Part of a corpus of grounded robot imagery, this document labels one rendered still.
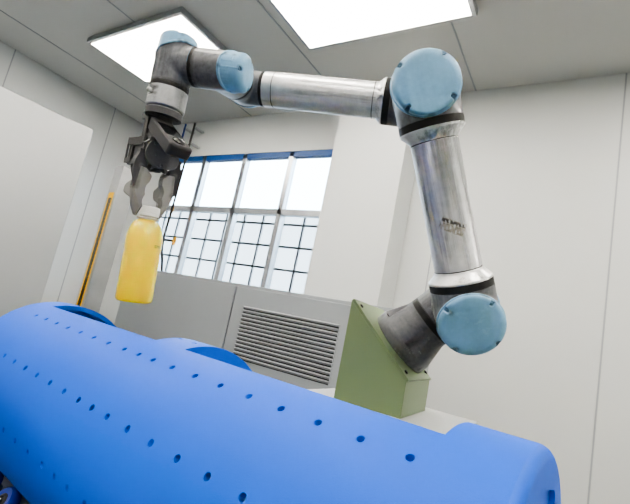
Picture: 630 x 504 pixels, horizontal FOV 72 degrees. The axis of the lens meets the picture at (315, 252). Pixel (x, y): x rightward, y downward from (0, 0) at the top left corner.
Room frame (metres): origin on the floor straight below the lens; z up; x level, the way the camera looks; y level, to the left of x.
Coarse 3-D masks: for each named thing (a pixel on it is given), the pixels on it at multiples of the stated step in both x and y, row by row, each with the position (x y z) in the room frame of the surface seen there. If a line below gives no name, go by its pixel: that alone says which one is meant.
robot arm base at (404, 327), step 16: (416, 304) 0.93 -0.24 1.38; (384, 320) 0.95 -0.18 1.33; (400, 320) 0.93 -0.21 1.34; (416, 320) 0.92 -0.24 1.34; (400, 336) 0.92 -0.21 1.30; (416, 336) 0.91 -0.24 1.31; (432, 336) 0.91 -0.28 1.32; (400, 352) 0.92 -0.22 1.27; (416, 352) 0.92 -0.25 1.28; (432, 352) 0.93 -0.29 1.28; (416, 368) 0.94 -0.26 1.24
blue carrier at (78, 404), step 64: (0, 320) 0.80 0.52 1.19; (64, 320) 0.73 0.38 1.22; (0, 384) 0.66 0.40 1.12; (64, 384) 0.57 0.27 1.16; (128, 384) 0.51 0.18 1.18; (192, 384) 0.48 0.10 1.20; (256, 384) 0.46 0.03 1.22; (0, 448) 0.63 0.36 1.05; (64, 448) 0.51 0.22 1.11; (128, 448) 0.45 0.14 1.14; (192, 448) 0.41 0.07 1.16; (256, 448) 0.38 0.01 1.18; (320, 448) 0.36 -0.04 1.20; (384, 448) 0.34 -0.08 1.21; (448, 448) 0.34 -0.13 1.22; (512, 448) 0.33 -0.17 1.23
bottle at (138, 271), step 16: (144, 224) 0.80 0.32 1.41; (128, 240) 0.80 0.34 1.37; (144, 240) 0.80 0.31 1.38; (160, 240) 0.83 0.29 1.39; (128, 256) 0.80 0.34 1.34; (144, 256) 0.81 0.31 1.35; (128, 272) 0.80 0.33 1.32; (144, 272) 0.81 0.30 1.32; (128, 288) 0.81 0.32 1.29; (144, 288) 0.82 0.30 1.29
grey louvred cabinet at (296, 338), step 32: (160, 288) 3.01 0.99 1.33; (192, 288) 2.85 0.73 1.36; (224, 288) 2.70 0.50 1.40; (256, 288) 2.58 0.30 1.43; (128, 320) 3.15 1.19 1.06; (160, 320) 2.97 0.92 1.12; (192, 320) 2.81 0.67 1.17; (224, 320) 2.66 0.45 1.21; (256, 320) 2.52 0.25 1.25; (288, 320) 2.41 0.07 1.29; (320, 320) 2.30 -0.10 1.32; (256, 352) 2.51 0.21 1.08; (288, 352) 2.39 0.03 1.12; (320, 352) 2.28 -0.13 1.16; (320, 384) 2.26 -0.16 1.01
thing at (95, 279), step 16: (128, 176) 1.49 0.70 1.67; (112, 192) 1.49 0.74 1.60; (112, 208) 1.48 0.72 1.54; (128, 208) 1.52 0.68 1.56; (112, 224) 1.49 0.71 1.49; (96, 240) 1.50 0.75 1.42; (112, 240) 1.50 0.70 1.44; (96, 256) 1.48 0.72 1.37; (112, 256) 1.51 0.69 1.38; (96, 272) 1.48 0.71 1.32; (80, 288) 1.51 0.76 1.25; (96, 288) 1.50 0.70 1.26; (80, 304) 1.49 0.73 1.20; (96, 304) 1.51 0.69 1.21
